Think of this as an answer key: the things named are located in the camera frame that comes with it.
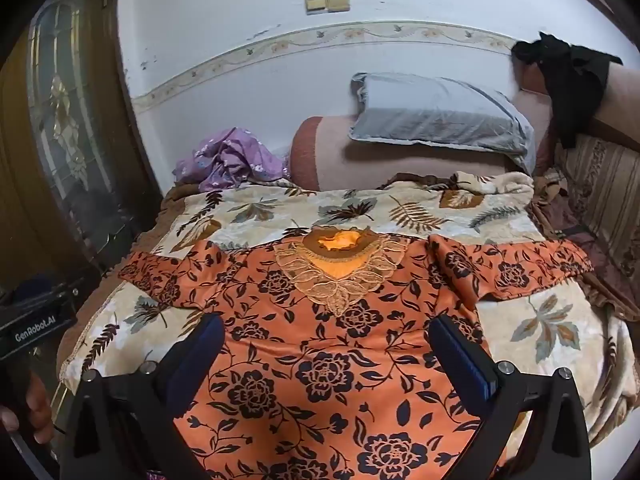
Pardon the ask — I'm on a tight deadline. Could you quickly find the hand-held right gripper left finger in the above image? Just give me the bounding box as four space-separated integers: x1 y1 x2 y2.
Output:
60 312 226 480

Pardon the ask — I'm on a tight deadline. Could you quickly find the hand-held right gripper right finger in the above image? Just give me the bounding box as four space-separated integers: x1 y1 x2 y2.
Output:
429 312 592 480

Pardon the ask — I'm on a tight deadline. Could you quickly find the orange black floral garment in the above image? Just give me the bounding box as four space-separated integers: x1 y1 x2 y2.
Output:
117 227 593 480

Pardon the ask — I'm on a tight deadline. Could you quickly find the person's left hand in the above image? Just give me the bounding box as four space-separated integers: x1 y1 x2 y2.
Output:
0 373 54 446

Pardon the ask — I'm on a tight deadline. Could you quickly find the cream leaf-print blanket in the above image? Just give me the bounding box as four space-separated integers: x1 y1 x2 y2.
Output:
57 170 640 466

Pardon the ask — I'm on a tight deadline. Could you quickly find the pink bolster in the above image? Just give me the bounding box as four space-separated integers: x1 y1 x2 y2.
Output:
290 115 531 192

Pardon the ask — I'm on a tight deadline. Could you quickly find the purple floral cloth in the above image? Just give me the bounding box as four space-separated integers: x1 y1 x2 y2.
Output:
172 127 291 192

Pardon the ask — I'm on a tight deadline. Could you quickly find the wooden stained-glass door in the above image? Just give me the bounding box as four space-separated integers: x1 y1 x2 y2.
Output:
0 0 161 306

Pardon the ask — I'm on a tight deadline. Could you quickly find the striped brown cushion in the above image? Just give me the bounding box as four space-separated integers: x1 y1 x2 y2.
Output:
550 135 640 281

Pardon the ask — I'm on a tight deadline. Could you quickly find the grey pillow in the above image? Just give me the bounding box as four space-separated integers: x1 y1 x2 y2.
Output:
347 72 536 173

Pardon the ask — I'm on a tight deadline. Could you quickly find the pink upholstered backrest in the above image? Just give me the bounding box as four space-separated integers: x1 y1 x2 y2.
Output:
515 65 640 151

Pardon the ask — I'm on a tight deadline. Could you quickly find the black cloth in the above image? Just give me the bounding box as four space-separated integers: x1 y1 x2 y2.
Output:
511 31 623 150

